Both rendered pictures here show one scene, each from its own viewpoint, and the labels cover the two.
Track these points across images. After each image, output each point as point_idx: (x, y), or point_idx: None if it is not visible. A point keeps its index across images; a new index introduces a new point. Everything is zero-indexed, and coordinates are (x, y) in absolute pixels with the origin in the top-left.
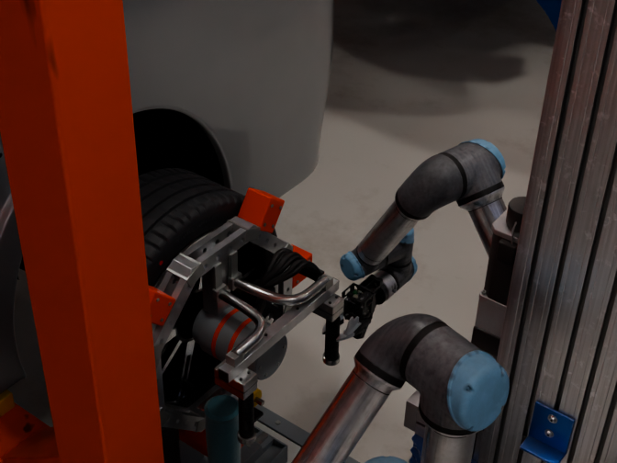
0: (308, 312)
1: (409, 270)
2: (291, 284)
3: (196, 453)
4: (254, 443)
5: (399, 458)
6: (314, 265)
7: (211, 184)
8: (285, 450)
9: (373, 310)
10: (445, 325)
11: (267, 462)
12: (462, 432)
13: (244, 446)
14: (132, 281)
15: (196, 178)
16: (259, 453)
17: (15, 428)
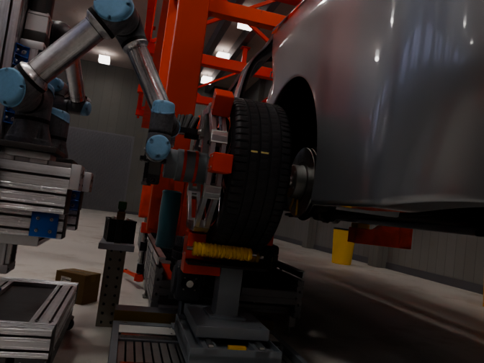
0: None
1: (147, 138)
2: (207, 166)
3: (214, 302)
4: (202, 325)
5: (55, 108)
6: (177, 117)
7: (256, 104)
8: (189, 349)
9: (145, 153)
10: (53, 20)
11: (191, 346)
12: None
13: (205, 323)
14: (168, 72)
15: (266, 106)
16: (195, 330)
17: None
